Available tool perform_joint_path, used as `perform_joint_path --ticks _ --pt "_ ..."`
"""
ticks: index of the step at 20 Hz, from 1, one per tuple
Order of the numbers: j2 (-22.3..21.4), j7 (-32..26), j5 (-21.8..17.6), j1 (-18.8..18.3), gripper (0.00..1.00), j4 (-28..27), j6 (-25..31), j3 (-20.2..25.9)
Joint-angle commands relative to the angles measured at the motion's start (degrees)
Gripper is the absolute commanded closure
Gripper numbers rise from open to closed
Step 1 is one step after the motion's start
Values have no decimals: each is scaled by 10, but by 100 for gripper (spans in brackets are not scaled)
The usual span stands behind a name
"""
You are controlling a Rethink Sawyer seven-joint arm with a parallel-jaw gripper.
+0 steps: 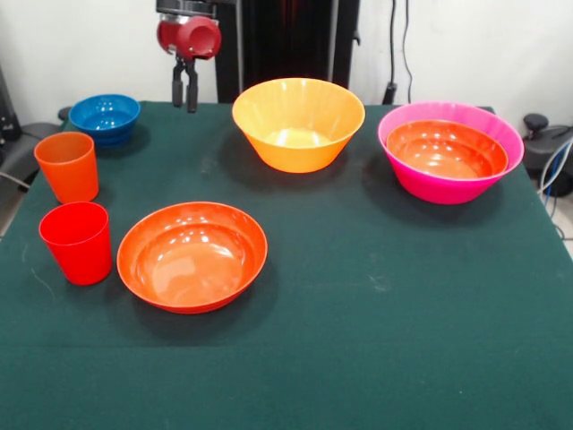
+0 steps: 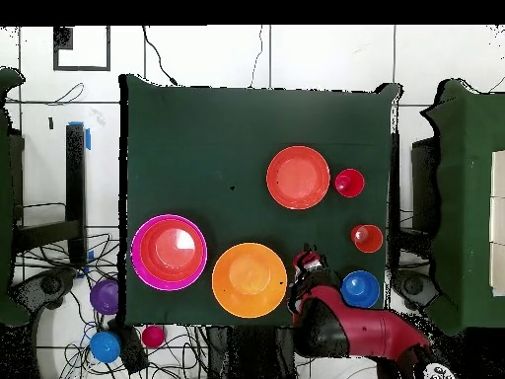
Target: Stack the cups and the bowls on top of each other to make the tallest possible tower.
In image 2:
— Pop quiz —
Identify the large magenta plastic bowl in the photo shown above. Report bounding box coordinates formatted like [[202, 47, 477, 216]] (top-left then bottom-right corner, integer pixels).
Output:
[[130, 213, 209, 292]]

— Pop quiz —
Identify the black stand frame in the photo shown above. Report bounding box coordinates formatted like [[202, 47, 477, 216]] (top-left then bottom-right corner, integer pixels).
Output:
[[11, 122, 89, 267]]

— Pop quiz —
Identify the black floor cable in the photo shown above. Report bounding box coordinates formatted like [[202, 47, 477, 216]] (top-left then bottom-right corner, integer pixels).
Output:
[[141, 26, 182, 87]]

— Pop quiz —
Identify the light blue plastic bowl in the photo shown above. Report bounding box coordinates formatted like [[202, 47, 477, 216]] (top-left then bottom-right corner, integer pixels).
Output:
[[89, 330, 122, 364]]

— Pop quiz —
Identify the red plastic cup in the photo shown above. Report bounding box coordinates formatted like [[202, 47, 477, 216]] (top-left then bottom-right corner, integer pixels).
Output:
[[333, 168, 367, 198]]

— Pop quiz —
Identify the small dark blue bowl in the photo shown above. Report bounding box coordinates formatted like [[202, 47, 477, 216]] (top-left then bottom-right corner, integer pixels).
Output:
[[339, 269, 381, 310]]

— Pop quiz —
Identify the neighbouring green cloth table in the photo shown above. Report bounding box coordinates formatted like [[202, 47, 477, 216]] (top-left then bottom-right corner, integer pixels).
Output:
[[0, 66, 27, 327], [419, 78, 505, 337]]

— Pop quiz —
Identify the orange plastic bowl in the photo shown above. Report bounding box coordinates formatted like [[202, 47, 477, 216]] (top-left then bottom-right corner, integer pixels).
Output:
[[211, 241, 289, 320]]

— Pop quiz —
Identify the orange-red plastic bowl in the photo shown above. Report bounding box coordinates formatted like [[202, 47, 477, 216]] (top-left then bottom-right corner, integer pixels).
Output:
[[265, 145, 331, 211], [139, 218, 205, 284]]

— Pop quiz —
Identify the white panel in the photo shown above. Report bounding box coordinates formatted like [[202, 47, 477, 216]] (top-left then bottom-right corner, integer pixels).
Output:
[[488, 149, 505, 297]]

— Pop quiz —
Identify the purple plastic bowl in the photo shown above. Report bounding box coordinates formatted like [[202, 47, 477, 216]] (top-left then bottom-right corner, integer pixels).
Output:
[[89, 278, 120, 316]]

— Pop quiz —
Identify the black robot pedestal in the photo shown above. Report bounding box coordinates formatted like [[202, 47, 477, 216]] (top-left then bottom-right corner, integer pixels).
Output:
[[204, 326, 299, 379]]

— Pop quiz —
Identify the dark green table cloth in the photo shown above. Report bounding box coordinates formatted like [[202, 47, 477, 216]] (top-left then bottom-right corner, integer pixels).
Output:
[[118, 73, 403, 330]]

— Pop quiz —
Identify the small magenta plastic bowl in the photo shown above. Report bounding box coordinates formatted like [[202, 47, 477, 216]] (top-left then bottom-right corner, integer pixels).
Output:
[[141, 325, 168, 349]]

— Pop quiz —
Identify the orange plastic cup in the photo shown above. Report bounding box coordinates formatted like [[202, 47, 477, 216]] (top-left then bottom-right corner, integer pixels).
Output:
[[350, 223, 385, 255]]

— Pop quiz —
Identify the black power adapter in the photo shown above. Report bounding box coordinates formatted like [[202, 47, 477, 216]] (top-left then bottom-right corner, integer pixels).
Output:
[[108, 321, 150, 374]]

